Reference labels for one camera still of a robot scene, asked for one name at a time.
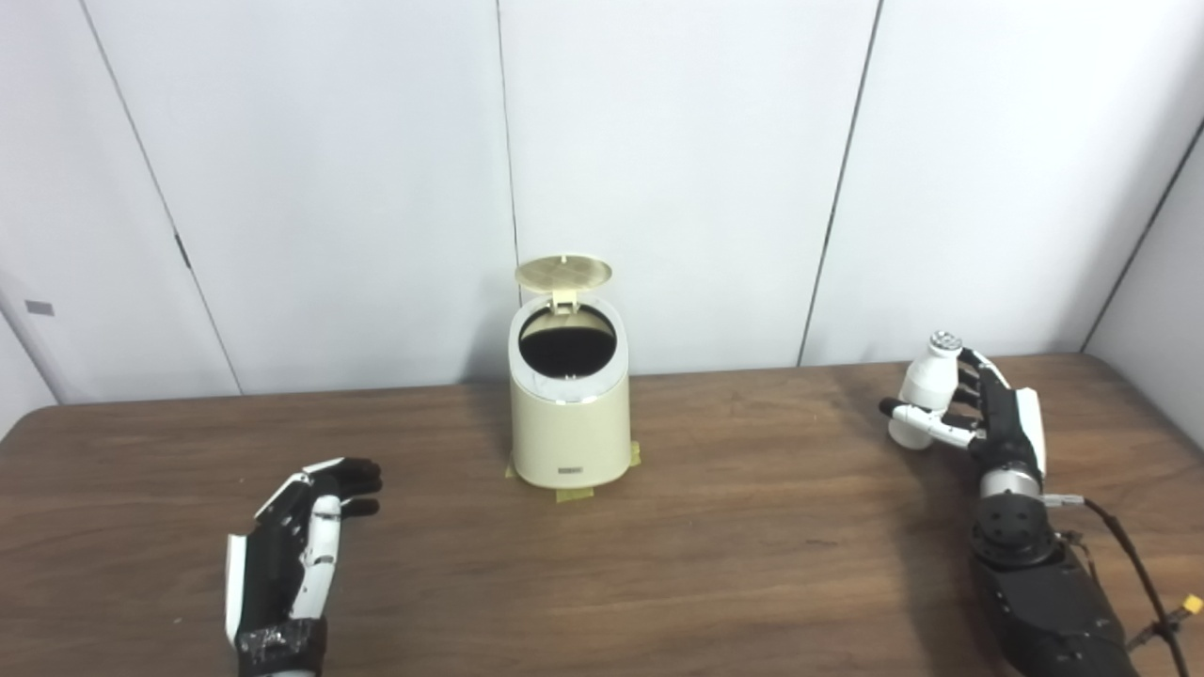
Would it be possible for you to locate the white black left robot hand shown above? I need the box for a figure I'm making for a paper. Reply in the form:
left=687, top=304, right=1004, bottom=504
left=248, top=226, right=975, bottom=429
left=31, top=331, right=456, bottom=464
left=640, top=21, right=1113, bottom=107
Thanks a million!
left=224, top=457, right=383, bottom=673

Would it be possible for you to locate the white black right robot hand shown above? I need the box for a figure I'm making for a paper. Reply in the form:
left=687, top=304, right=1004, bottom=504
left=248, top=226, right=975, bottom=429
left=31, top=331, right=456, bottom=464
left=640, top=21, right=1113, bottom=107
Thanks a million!
left=879, top=348, right=1047, bottom=479

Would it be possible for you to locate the small white plastic bottle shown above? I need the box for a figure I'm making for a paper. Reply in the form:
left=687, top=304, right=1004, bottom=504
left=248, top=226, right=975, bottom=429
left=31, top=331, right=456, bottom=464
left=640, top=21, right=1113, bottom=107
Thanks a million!
left=888, top=331, right=963, bottom=450

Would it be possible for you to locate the cream-colored bin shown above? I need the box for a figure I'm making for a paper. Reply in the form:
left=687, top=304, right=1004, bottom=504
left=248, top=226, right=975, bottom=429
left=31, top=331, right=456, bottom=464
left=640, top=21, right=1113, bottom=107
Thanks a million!
left=508, top=293, right=632, bottom=490

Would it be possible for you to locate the cream round bin lid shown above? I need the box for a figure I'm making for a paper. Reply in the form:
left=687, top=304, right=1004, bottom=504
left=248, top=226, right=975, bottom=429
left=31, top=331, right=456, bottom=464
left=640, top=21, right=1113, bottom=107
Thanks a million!
left=515, top=254, right=613, bottom=314

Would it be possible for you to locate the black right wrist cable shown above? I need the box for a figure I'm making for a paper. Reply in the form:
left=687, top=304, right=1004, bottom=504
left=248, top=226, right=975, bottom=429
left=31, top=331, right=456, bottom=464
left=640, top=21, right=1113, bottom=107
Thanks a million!
left=1042, top=494, right=1196, bottom=677

